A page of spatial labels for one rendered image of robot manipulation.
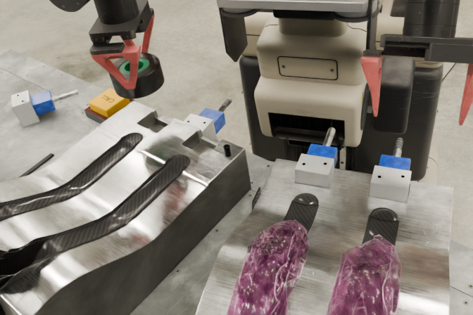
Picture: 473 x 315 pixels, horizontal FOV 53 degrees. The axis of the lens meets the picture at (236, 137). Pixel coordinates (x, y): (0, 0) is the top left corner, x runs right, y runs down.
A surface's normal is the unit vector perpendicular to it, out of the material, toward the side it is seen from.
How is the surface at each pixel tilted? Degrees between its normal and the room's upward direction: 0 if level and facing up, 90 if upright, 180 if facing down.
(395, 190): 90
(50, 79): 0
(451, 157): 0
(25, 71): 0
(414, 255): 25
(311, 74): 98
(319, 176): 90
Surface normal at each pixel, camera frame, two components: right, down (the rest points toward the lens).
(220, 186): 0.77, 0.33
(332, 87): -0.18, -0.66
